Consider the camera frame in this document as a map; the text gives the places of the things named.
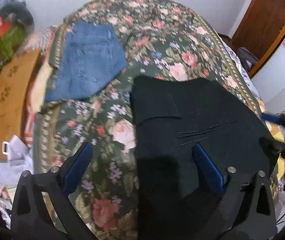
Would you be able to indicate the beige cloth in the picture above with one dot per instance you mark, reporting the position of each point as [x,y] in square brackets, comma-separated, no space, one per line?
[41,87]

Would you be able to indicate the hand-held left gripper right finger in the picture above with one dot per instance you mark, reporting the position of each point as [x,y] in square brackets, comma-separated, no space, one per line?
[207,166]

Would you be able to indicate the white cloth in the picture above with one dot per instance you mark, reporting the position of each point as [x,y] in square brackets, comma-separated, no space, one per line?
[17,162]

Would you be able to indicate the black pants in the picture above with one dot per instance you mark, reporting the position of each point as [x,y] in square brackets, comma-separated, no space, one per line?
[195,115]

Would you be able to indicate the striped cloth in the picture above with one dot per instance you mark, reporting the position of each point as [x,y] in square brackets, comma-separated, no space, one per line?
[45,38]

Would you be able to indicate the floral blanket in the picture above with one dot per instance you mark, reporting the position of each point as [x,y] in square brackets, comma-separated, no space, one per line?
[157,42]

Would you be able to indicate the wooden door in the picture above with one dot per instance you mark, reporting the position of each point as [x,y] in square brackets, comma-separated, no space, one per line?
[265,22]

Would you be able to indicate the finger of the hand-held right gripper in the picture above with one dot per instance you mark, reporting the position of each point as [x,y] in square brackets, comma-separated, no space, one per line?
[272,146]
[271,118]

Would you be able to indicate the blue jeans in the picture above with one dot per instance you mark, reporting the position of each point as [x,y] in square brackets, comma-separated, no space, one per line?
[90,60]

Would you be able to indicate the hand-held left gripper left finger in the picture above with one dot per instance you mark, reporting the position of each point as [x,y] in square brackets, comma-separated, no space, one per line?
[80,165]

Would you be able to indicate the gray cloth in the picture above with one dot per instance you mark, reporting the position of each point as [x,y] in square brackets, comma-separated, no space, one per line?
[247,58]

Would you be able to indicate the orange box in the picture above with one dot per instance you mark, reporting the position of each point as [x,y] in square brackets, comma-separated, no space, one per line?
[0,31]

